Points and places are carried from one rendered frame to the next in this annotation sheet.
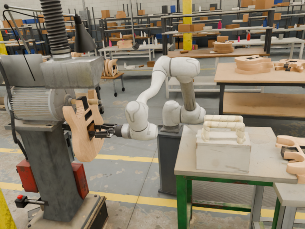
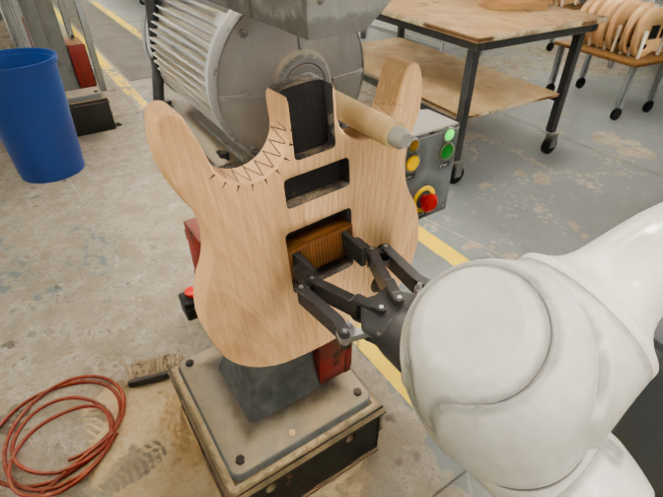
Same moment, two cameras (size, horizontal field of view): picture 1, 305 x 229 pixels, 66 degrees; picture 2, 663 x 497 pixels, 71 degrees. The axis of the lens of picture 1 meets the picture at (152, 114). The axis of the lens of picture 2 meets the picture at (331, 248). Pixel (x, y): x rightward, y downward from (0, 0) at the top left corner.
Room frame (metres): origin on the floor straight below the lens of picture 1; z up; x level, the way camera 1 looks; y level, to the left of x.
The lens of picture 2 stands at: (0.98, 0.04, 1.47)
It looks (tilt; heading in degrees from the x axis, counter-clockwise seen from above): 37 degrees down; 42
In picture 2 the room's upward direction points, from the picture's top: straight up
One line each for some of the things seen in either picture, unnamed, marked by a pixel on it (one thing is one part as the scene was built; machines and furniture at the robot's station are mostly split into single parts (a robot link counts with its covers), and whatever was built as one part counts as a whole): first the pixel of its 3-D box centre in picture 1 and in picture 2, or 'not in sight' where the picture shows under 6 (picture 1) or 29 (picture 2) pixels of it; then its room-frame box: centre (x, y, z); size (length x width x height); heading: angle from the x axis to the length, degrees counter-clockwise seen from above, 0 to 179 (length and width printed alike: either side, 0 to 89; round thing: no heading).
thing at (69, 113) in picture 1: (71, 113); (191, 149); (1.21, 0.44, 1.26); 0.07 x 0.04 x 0.10; 166
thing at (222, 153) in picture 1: (221, 150); not in sight; (1.10, -0.36, 1.02); 0.27 x 0.15 x 0.17; 76
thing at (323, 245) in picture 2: (90, 130); (317, 247); (1.34, 0.40, 1.09); 0.10 x 0.03 x 0.05; 166
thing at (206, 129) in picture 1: (206, 132); not in sight; (1.08, -0.27, 1.15); 0.03 x 0.03 x 0.09
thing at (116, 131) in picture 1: (115, 130); (400, 323); (1.29, 0.23, 1.09); 0.09 x 0.08 x 0.07; 76
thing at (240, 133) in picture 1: (240, 134); not in sight; (1.04, -0.43, 1.15); 0.03 x 0.03 x 0.09
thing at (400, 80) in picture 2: (91, 97); (390, 97); (1.46, 0.38, 1.27); 0.07 x 0.04 x 0.09; 166
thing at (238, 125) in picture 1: (223, 125); not in sight; (1.06, -0.35, 1.20); 0.20 x 0.03 x 0.03; 75
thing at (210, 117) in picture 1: (223, 118); not in sight; (1.14, -0.37, 1.20); 0.20 x 0.03 x 0.03; 75
